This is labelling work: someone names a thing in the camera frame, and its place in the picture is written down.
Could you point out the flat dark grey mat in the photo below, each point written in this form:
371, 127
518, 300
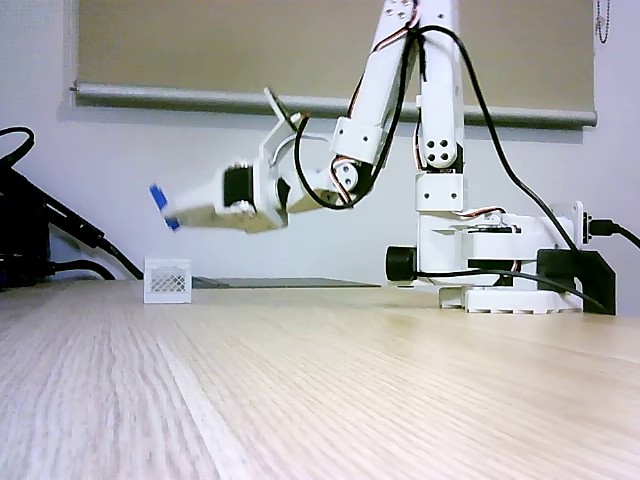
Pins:
285, 283

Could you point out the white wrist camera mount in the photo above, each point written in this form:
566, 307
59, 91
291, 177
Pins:
277, 135

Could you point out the small white lattice crate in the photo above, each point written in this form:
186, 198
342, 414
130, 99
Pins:
167, 280

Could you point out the black table clamp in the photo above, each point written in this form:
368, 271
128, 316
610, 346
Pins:
597, 280

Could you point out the beige roller blind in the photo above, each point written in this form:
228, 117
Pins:
225, 45

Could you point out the black device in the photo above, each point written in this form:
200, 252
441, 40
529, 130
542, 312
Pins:
20, 230

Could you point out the black round clamp knob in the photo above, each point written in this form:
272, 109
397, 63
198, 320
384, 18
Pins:
400, 262

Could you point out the blue peg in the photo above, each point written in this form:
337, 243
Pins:
161, 200

